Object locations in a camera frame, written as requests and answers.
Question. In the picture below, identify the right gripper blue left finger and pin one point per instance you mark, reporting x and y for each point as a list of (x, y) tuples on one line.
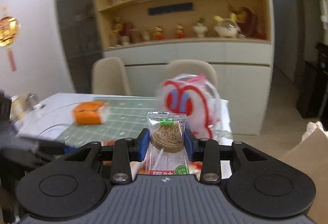
[(125, 151)]

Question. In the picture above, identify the red chinese knot ornament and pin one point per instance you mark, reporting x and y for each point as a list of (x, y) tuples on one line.
[(10, 27)]

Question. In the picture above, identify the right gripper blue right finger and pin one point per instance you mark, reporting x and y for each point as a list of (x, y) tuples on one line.
[(207, 152)]

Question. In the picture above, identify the orange tissue box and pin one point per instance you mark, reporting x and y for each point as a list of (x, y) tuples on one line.
[(91, 113)]

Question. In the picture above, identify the beige chair right side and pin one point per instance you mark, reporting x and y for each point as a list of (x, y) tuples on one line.
[(310, 157)]

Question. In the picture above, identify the red white rabbit bag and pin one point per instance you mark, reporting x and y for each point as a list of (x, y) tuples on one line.
[(195, 96)]

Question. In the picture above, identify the brown lollipop clear wrapper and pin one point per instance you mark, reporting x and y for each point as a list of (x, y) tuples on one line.
[(166, 154)]

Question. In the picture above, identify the wooden display shelf cabinet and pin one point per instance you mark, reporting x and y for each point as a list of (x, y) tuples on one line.
[(235, 36)]

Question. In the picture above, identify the green checkered tablecloth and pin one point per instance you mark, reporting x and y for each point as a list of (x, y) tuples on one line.
[(127, 117)]

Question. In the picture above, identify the beige dining chair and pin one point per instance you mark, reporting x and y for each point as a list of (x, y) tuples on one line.
[(196, 67), (109, 77)]

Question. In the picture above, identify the metal teapot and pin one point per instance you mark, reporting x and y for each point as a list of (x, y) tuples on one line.
[(32, 102)]

